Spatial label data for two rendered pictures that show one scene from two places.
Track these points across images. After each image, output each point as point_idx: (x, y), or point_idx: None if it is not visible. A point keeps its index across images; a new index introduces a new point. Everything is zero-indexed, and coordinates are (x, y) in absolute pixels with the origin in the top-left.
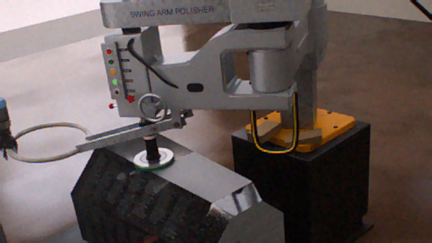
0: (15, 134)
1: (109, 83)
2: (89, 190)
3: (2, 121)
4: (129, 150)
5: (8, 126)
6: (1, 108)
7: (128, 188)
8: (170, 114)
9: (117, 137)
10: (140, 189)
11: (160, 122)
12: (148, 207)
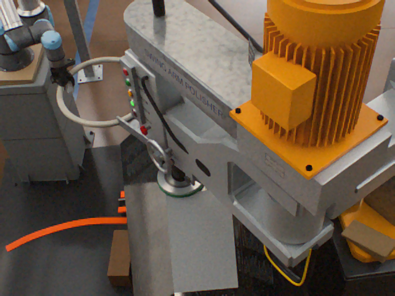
0: (81, 63)
1: (128, 100)
2: (129, 156)
3: (54, 60)
4: None
5: (60, 66)
6: (51, 49)
7: (145, 192)
8: None
9: (146, 140)
10: (150, 204)
11: (179, 161)
12: (143, 232)
